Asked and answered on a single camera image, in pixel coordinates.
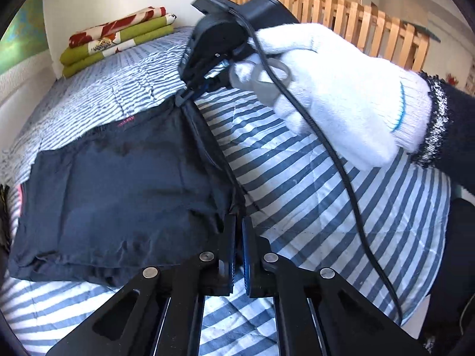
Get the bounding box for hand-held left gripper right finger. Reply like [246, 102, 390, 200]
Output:
[241, 217, 431, 356]

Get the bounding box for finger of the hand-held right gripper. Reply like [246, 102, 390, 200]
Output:
[174, 86, 203, 110]

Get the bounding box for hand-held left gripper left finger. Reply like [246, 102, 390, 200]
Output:
[46, 213, 238, 356]

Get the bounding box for black pants with pink waistband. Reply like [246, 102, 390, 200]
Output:
[7, 96, 247, 288]

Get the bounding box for person's right hand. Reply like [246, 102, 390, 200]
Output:
[230, 22, 433, 171]

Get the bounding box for blue white striped blanket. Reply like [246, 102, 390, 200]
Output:
[0, 26, 451, 356]

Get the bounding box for folded green patterned blanket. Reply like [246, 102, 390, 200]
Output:
[59, 7, 177, 79]

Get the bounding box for person's dark clothing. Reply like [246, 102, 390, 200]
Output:
[419, 196, 475, 345]

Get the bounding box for black cable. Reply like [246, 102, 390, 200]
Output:
[221, 2, 403, 320]

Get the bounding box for colourful wall poster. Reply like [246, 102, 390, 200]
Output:
[0, 0, 49, 77]

